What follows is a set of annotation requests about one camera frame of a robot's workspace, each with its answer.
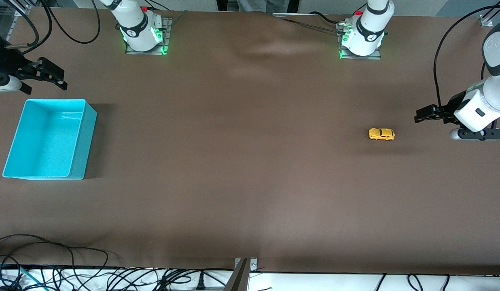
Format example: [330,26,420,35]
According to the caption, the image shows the metal camera pole bracket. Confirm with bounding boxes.
[225,257,258,291]

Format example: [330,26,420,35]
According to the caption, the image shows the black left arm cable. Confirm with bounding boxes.
[433,3,500,110]

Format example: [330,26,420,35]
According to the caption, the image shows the long looping black cable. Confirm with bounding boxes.
[0,234,109,291]

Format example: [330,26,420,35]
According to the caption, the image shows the black cable along table edge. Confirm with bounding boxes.
[274,12,347,34]

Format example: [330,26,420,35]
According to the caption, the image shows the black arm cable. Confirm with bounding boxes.
[0,0,101,55]
[433,3,500,110]

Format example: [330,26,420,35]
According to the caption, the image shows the person in grey trousers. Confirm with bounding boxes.
[218,0,299,13]

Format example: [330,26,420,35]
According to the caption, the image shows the turquoise plastic bin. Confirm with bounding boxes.
[2,99,98,181]

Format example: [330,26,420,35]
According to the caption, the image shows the aluminium frame profile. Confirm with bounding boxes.
[0,0,34,17]

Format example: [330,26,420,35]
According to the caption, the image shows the teal cable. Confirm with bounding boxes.
[0,263,34,289]

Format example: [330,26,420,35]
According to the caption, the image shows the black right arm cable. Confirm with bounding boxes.
[0,0,101,55]

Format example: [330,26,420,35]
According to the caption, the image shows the tangled black cables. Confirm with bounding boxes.
[0,265,234,291]

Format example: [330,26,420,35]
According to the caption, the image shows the brown table cover sheet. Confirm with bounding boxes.
[0,8,500,275]

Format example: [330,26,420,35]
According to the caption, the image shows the yellow toy beetle car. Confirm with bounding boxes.
[369,128,396,141]

